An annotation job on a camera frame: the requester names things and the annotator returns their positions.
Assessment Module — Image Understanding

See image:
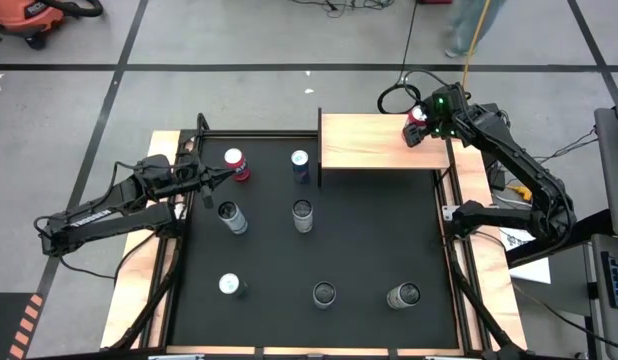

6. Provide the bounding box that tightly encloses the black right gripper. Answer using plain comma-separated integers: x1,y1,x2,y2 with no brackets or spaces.
401,83,473,149

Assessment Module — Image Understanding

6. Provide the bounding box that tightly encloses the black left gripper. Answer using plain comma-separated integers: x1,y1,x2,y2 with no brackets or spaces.
161,159,236,210

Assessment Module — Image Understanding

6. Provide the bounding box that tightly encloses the red Fanta can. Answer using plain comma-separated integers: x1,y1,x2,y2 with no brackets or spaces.
406,104,430,129
223,147,252,183

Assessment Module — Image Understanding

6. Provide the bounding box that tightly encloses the blue soda can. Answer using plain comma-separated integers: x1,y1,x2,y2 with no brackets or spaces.
290,149,312,185

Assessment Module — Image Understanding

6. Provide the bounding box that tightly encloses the white Celsius can yellow band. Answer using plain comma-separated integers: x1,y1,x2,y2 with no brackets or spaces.
291,199,315,234

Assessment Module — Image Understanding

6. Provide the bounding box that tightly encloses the white-lidded slim can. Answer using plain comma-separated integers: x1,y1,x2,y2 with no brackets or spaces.
218,272,249,300

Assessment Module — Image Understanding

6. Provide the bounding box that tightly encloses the silver Celsius Arctic Vibe can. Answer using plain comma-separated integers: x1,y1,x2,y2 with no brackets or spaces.
311,281,338,310

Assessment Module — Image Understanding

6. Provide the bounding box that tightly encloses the grey slim beverage can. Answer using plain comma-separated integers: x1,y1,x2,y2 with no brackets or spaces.
386,282,422,310

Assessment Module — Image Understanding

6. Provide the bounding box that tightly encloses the white Celsius can blue band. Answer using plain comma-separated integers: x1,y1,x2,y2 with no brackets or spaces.
217,200,249,236

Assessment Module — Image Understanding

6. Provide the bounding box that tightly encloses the black power brick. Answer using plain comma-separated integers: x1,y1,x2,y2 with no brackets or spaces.
488,164,508,191

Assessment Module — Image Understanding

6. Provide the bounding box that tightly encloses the person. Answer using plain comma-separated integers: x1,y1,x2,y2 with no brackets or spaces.
443,0,508,59

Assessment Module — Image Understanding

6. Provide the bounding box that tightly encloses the yellow power plug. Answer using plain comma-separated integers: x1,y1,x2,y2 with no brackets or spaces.
506,183,534,202

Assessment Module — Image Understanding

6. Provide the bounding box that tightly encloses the black table mat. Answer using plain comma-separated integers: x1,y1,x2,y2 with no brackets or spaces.
168,134,460,350

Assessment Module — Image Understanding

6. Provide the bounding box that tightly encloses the white printed paper sheet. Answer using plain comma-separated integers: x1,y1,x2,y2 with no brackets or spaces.
498,227,553,285

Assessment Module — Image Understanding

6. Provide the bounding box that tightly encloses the grey equipment cart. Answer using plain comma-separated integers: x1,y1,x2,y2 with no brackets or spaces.
591,106,618,360

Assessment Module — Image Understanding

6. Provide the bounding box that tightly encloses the orange shop vacuum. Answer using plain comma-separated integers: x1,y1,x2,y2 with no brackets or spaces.
0,0,104,50

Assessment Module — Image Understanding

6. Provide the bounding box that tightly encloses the black looped floor cable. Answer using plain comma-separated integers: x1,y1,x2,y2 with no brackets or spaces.
377,0,421,115

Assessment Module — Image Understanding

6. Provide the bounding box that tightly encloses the wooden shelf black frame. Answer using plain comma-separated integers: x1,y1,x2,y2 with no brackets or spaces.
316,107,451,189

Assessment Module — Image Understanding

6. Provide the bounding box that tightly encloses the yellow extension cable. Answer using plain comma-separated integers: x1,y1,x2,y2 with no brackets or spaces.
461,0,493,91

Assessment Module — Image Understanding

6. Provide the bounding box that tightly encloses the black aluminium table frame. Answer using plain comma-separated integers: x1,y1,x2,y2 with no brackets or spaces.
99,112,529,360

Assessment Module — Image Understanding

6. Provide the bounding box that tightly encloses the black floor cable bundle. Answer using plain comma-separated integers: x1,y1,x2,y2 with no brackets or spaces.
288,0,396,19

